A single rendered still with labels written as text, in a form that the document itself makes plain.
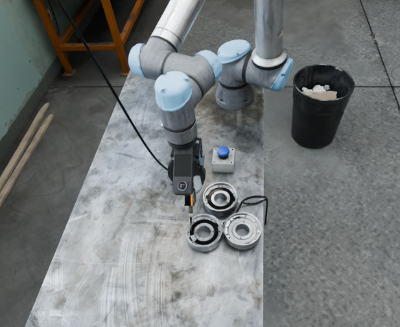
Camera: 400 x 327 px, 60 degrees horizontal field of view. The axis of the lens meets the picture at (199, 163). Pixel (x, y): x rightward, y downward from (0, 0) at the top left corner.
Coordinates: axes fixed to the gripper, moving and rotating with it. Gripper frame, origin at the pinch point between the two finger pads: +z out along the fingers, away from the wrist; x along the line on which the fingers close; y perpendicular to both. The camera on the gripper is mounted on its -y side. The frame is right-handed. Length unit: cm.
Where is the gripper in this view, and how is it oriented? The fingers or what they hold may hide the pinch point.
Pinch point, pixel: (190, 191)
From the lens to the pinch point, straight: 95.8
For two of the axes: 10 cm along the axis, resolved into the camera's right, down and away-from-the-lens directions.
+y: 1.1, -7.7, 6.3
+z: 0.9, 6.4, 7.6
